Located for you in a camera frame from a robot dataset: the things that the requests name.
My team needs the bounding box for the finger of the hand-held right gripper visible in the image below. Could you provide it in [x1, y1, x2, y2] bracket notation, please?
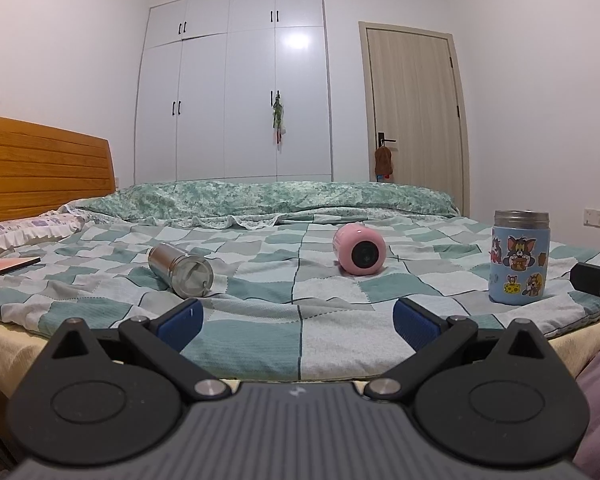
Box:
[569, 260, 600, 319]

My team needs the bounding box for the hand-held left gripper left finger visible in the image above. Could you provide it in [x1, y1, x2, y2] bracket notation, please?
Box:
[51, 298, 232, 404]

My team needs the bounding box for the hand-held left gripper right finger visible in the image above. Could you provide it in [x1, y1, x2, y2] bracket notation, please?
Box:
[366, 297, 549, 404]

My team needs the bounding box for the stainless steel cup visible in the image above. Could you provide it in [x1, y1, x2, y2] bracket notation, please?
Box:
[147, 241, 215, 299]

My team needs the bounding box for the pink round bottle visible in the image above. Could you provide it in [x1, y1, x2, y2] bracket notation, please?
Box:
[332, 223, 387, 277]

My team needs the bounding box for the blue cartoon cup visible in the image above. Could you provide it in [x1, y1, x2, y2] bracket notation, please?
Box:
[488, 209, 551, 305]

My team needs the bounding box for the green checkered blanket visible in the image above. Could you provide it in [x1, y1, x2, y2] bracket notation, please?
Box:
[0, 212, 600, 382]

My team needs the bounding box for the green floral duvet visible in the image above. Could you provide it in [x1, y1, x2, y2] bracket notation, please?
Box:
[75, 180, 460, 231]

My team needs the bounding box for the beige mattress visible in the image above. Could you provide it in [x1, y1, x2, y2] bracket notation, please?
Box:
[0, 305, 600, 441]

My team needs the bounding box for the red notebook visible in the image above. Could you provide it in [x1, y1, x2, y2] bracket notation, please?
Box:
[0, 256, 42, 283]

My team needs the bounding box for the purple floral pillow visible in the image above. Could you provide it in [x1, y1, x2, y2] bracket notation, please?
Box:
[0, 212, 87, 259]

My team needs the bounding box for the wooden headboard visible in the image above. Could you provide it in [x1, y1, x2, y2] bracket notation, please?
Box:
[0, 113, 117, 223]

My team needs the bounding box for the beige wooden door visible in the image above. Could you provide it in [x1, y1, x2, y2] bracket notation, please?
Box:
[358, 21, 471, 218]

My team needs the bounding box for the green hanging ornament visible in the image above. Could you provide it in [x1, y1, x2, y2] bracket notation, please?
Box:
[271, 95, 287, 147]

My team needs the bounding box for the white wardrobe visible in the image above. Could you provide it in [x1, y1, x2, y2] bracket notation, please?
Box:
[133, 0, 334, 184]

